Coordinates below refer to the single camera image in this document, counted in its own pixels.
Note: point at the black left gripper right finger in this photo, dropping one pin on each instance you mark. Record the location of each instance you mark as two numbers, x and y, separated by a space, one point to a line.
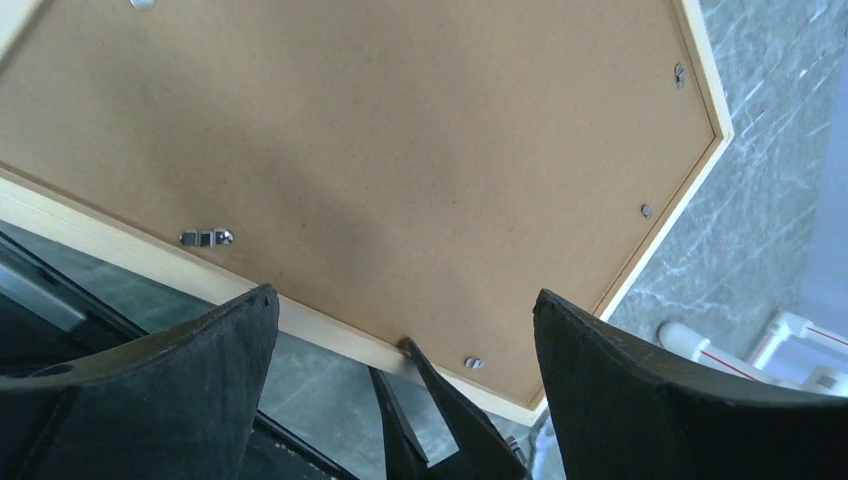
624 408

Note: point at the white PVC pipe stand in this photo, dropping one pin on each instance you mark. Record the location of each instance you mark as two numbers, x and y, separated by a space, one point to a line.
681 340

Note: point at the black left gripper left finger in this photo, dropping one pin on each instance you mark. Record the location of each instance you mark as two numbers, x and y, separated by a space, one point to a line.
177 404

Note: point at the wooden picture frame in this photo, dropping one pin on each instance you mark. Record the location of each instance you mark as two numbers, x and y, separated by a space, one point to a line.
395 169

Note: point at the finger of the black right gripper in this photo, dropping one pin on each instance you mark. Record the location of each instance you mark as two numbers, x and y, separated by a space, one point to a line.
404 456
483 451

